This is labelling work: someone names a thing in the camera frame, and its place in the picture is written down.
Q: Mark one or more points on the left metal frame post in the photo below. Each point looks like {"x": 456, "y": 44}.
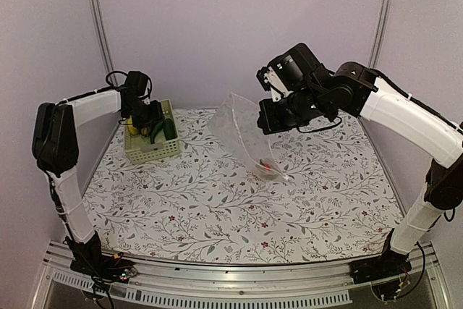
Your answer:
{"x": 97, "y": 15}

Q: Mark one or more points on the front aluminium rail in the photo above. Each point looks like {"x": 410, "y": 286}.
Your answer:
{"x": 162, "y": 283}

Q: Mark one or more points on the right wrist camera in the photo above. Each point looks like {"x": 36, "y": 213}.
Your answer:
{"x": 272, "y": 83}

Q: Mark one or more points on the floral table mat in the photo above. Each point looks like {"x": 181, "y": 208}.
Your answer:
{"x": 204, "y": 206}

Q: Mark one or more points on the right metal frame post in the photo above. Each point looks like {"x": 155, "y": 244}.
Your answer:
{"x": 380, "y": 32}

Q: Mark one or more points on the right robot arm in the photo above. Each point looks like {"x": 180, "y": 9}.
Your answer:
{"x": 302, "y": 89}

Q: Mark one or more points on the clear zip top bag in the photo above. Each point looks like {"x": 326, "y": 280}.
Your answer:
{"x": 235, "y": 126}

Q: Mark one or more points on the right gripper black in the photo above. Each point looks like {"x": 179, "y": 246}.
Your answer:
{"x": 267, "y": 120}

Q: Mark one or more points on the cream plastic basket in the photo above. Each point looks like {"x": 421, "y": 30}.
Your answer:
{"x": 157, "y": 142}

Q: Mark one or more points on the toy small green cucumber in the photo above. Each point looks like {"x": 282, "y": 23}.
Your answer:
{"x": 155, "y": 131}

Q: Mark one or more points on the toy yellow corn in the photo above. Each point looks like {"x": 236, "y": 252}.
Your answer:
{"x": 131, "y": 128}

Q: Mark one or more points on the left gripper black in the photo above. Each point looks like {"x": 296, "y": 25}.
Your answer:
{"x": 157, "y": 115}

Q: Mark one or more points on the metal frame post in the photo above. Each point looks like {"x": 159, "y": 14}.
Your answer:
{"x": 380, "y": 32}
{"x": 97, "y": 15}

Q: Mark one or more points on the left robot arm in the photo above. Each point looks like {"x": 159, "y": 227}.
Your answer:
{"x": 56, "y": 151}

